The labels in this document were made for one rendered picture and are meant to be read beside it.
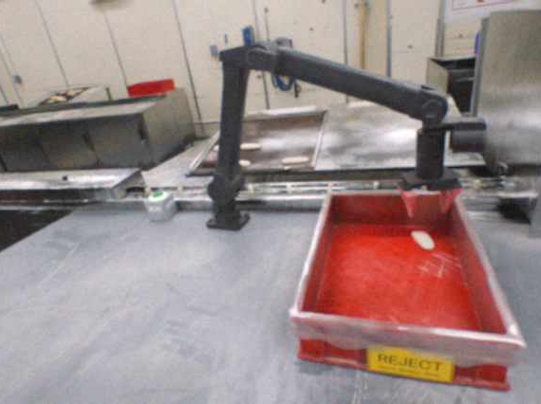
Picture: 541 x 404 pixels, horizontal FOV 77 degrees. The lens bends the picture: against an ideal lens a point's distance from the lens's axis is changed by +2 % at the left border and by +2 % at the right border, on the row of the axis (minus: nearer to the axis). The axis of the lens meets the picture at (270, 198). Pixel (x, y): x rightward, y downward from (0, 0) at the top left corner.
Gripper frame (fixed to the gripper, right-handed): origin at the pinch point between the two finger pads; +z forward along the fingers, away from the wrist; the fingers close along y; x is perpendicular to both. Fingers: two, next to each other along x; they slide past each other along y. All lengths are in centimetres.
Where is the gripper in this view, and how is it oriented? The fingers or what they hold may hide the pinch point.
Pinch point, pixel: (427, 211)
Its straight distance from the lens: 87.9
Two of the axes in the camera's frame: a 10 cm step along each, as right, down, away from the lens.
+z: 1.5, 9.0, 4.2
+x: -0.1, -4.2, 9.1
